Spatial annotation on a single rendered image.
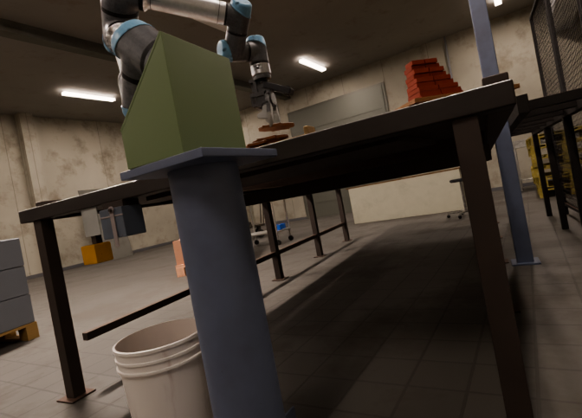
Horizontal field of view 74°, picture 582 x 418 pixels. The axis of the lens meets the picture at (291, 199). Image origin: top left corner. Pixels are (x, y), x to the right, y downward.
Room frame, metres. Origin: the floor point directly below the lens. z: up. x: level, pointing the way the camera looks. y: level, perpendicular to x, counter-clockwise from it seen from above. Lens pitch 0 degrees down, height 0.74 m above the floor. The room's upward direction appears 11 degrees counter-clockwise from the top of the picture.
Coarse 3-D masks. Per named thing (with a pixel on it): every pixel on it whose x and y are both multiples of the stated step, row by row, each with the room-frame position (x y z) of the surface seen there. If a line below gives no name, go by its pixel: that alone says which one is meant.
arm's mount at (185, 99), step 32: (160, 32) 0.80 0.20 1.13; (160, 64) 0.80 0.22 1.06; (192, 64) 0.87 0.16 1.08; (224, 64) 0.99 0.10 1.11; (160, 96) 0.81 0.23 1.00; (192, 96) 0.85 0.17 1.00; (224, 96) 0.96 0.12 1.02; (128, 128) 0.86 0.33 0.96; (160, 128) 0.82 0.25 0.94; (192, 128) 0.83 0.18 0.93; (224, 128) 0.94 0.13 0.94; (128, 160) 0.87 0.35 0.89
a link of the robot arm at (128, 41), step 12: (120, 24) 0.96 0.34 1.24; (132, 24) 0.95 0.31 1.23; (144, 24) 0.96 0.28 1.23; (120, 36) 0.95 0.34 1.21; (132, 36) 0.94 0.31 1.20; (144, 36) 0.93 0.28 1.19; (156, 36) 0.93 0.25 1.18; (120, 48) 0.96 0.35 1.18; (132, 48) 0.93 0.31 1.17; (144, 48) 0.92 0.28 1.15; (120, 60) 0.99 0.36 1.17; (132, 60) 0.95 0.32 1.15; (132, 72) 0.98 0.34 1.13
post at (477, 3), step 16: (480, 0) 2.60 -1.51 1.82; (480, 16) 2.61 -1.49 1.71; (480, 32) 2.61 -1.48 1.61; (480, 48) 2.62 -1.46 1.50; (480, 64) 2.68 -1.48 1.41; (496, 64) 2.59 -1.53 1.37; (496, 144) 2.63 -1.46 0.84; (512, 144) 2.59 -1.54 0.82; (512, 160) 2.59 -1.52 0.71; (512, 176) 2.60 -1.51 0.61; (512, 192) 2.61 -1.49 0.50; (512, 208) 2.62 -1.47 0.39; (512, 224) 2.62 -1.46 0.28; (528, 240) 2.59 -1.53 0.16; (528, 256) 2.60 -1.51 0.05
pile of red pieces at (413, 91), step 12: (420, 60) 1.91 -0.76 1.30; (432, 60) 1.93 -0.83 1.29; (408, 72) 1.95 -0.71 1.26; (420, 72) 1.90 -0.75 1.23; (432, 72) 1.92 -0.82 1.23; (444, 72) 1.94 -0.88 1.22; (408, 84) 1.96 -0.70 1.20; (420, 84) 1.89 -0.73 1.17; (432, 84) 1.90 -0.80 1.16; (444, 84) 1.90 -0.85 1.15; (456, 84) 1.92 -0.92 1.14; (408, 96) 1.98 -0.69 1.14; (420, 96) 1.87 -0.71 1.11
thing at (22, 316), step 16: (16, 240) 3.13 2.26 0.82; (0, 256) 3.01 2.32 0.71; (16, 256) 3.11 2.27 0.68; (0, 272) 2.99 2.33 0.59; (16, 272) 3.10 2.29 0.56; (0, 288) 2.97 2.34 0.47; (16, 288) 3.08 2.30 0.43; (0, 304) 2.95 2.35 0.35; (16, 304) 3.06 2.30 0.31; (0, 320) 2.93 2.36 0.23; (16, 320) 3.04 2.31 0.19; (32, 320) 3.14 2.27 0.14; (0, 336) 2.91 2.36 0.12; (16, 336) 3.24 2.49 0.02; (32, 336) 3.11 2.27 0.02
